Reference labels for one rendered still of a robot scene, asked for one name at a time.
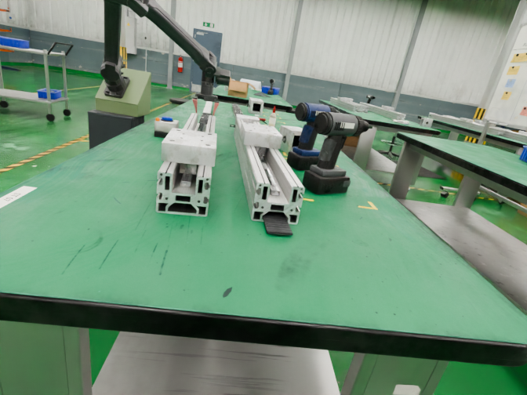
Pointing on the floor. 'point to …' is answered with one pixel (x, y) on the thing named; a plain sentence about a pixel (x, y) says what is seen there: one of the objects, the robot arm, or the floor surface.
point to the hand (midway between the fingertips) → (205, 114)
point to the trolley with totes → (46, 96)
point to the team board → (507, 101)
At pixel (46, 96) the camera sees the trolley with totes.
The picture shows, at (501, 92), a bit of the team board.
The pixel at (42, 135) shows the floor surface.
